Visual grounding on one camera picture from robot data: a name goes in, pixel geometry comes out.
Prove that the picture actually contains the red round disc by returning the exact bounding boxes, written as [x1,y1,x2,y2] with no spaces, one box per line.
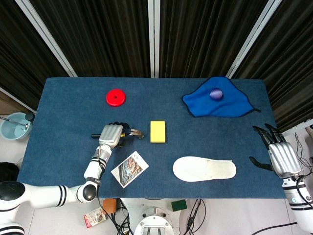
[105,89,127,107]

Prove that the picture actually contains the blue table cover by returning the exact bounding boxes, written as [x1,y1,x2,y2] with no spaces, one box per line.
[17,77,287,199]

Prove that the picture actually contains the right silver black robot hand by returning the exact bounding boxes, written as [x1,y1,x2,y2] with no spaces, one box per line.
[249,123,302,178]

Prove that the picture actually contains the yellow sponge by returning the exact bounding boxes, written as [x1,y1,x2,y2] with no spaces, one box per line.
[150,120,166,144]

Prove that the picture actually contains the light blue bowl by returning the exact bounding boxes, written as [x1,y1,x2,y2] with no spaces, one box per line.
[0,112,32,141]

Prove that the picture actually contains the green block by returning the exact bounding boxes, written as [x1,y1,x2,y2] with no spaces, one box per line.
[171,199,188,212]

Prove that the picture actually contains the black cable bundle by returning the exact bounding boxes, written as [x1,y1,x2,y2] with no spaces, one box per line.
[182,198,208,235]

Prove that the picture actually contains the steel claw hammer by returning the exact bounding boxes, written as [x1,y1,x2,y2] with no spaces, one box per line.
[91,128,145,141]

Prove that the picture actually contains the white curtain frame post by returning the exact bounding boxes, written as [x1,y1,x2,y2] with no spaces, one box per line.
[147,0,161,78]
[225,0,282,79]
[15,0,78,78]

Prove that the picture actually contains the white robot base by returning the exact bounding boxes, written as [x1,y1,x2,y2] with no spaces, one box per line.
[121,197,189,235]

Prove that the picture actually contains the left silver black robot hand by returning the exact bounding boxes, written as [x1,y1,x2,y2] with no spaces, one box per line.
[98,121,132,149]

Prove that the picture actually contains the printed snack packet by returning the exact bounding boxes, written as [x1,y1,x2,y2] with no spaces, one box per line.
[83,207,108,229]

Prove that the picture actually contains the purple egg-shaped ball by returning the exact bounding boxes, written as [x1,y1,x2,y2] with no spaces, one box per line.
[210,88,224,101]

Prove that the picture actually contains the orange box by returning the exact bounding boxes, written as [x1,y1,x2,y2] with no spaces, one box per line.
[102,198,116,213]

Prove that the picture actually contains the dragon picture postcard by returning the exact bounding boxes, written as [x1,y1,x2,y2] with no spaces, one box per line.
[111,151,150,188]

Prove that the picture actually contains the metal ladle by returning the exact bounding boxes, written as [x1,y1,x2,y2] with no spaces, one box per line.
[0,117,30,130]

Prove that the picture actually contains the blue cloth black trim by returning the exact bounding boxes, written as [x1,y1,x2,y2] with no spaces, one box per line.
[182,76,261,118]

